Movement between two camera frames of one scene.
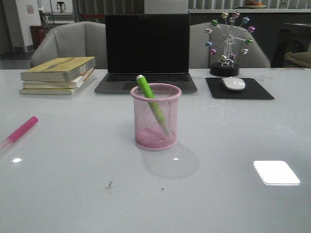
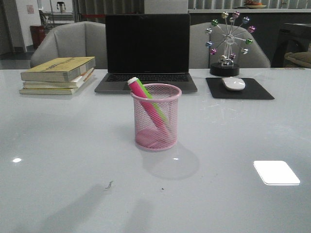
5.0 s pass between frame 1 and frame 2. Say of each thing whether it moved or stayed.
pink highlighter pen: moved
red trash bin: stayed
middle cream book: stayed
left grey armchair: stayed
